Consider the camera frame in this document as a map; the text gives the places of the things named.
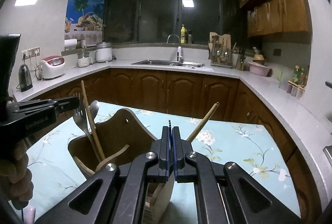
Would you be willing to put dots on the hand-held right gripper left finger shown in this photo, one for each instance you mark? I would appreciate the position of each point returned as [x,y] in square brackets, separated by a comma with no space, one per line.
[163,154]

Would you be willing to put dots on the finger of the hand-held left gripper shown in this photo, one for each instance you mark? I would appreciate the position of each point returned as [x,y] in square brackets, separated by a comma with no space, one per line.
[67,104]

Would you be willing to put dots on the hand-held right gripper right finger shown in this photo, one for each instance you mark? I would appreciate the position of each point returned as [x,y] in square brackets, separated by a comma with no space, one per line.
[179,154]

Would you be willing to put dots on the steel fork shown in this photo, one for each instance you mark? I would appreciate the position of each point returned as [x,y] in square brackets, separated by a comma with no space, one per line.
[79,119]

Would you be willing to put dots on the steel spoon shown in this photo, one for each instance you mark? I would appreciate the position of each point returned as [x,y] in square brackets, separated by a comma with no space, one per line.
[94,108]

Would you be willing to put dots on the wooden chopstick red patterned end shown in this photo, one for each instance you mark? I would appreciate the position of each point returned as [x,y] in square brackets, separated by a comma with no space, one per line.
[203,120]
[96,135]

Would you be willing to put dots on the wooden utensil holder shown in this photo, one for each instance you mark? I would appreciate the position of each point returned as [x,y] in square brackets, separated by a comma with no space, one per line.
[124,130]

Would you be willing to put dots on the person's left hand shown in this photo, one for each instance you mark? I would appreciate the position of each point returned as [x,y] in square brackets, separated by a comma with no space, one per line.
[20,180]

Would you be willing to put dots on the red white rice cooker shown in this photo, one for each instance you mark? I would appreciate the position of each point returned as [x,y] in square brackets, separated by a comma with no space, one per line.
[51,68]

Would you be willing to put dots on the small white glass-lid cooker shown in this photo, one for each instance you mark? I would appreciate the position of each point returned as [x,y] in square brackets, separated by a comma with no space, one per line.
[85,61]

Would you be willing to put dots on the steel electric kettle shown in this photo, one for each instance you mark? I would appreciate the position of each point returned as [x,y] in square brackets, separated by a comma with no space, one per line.
[25,78]

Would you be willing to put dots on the floral blue tablecloth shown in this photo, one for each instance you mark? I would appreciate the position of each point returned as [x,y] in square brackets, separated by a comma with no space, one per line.
[233,148]

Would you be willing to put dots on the paper towel roll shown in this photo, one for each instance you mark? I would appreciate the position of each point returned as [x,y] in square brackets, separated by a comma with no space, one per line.
[70,44]

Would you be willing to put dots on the white pot with metal lid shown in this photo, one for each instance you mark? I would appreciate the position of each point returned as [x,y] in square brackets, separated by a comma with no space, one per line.
[104,53]

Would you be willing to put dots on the steel kitchen sink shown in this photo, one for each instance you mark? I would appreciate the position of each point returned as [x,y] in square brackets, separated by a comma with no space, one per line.
[155,62]

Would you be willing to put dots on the white faucet filter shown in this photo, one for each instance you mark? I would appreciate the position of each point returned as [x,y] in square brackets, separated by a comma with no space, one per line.
[180,54]

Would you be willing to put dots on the wooden countertop utensil rack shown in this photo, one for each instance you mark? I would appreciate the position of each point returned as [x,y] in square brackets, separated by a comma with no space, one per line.
[220,53]

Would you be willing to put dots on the knife block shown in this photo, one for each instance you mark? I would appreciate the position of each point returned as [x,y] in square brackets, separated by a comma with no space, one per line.
[240,60]

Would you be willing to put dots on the white kitchen countertop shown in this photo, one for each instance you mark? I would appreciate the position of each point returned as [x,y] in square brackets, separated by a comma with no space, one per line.
[285,110]

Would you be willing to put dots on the pink basin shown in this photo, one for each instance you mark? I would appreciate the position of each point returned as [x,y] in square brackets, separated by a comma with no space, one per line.
[258,69]

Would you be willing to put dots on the dark bottle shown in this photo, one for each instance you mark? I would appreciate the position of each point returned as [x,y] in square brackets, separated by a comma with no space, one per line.
[190,37]

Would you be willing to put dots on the chrome kitchen faucet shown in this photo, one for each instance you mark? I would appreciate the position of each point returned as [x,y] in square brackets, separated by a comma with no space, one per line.
[173,35]

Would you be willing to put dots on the yellow bottle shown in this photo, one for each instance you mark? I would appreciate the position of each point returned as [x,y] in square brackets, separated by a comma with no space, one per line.
[183,34]

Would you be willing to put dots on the yellow figurine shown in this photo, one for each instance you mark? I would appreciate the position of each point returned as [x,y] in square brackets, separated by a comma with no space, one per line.
[258,56]

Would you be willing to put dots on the pale green cup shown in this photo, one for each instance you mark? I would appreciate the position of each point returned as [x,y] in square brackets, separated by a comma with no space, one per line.
[280,76]

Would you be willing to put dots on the dark kitchen window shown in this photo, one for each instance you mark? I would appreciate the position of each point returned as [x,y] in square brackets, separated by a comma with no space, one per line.
[160,14]

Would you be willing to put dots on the seasoning bottle rack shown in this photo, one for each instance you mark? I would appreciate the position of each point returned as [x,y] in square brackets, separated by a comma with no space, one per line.
[299,78]

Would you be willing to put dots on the gas stove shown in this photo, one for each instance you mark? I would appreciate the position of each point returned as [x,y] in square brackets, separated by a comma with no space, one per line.
[329,152]

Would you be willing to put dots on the wall socket strip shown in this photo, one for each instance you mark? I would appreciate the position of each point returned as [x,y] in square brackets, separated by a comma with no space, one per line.
[31,51]

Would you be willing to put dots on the tropical fruit wall poster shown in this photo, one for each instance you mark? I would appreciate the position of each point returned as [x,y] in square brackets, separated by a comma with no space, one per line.
[85,6]

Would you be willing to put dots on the dark wall switch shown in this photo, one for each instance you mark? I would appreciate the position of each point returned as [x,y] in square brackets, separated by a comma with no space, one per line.
[277,52]

